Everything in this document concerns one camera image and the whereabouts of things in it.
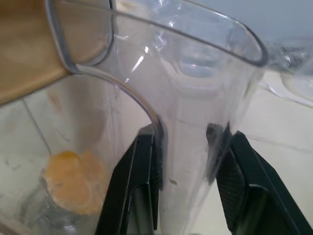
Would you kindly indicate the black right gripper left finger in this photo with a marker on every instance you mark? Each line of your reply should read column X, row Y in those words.
column 132, row 191

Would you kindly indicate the large clear plastic bag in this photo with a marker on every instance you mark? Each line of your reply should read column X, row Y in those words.
column 291, row 56

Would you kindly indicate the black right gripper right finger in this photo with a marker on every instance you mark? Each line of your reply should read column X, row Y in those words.
column 259, row 195

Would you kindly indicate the clear plastic dome cup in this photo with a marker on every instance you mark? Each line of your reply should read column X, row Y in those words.
column 298, row 85

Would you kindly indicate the peeled orange segments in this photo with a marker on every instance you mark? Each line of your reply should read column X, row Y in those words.
column 75, row 181

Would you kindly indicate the clear plastic blender jar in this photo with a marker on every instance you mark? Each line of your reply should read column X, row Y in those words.
column 190, row 110

